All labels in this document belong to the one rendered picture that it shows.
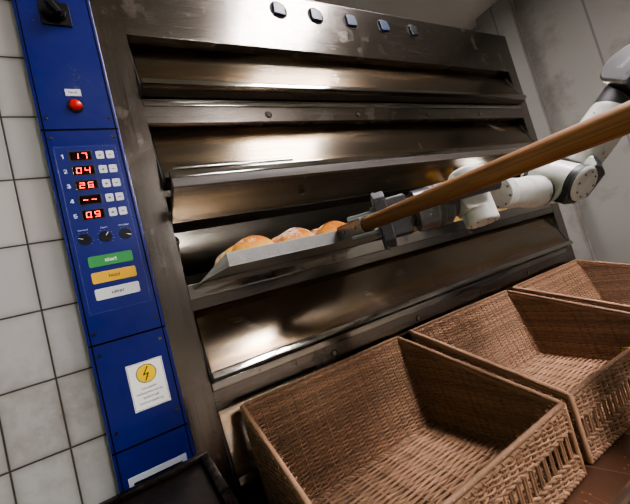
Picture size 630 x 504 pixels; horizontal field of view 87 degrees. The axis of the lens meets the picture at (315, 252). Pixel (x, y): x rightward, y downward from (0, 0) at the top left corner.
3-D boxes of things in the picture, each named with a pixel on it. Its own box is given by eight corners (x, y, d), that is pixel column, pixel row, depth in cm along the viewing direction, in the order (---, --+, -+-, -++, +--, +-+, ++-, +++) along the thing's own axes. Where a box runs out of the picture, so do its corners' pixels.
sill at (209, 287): (187, 301, 91) (184, 287, 91) (539, 209, 176) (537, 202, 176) (190, 300, 86) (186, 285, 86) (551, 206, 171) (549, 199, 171)
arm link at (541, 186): (483, 203, 78) (537, 198, 85) (524, 217, 69) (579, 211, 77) (497, 156, 73) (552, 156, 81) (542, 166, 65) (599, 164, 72)
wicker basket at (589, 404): (426, 409, 112) (404, 329, 114) (524, 353, 137) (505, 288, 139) (594, 469, 69) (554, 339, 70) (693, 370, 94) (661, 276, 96)
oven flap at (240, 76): (143, 97, 89) (128, 50, 96) (520, 104, 173) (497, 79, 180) (142, 82, 85) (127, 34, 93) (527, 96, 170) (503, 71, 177)
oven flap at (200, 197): (173, 187, 75) (171, 224, 92) (568, 147, 159) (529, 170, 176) (170, 178, 75) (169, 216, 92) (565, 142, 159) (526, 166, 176)
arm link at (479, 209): (423, 195, 75) (473, 181, 73) (438, 239, 72) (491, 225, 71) (432, 172, 64) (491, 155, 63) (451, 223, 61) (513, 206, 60)
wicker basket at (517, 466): (262, 514, 82) (235, 404, 84) (419, 415, 110) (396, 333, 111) (390, 720, 40) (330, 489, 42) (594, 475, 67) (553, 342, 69)
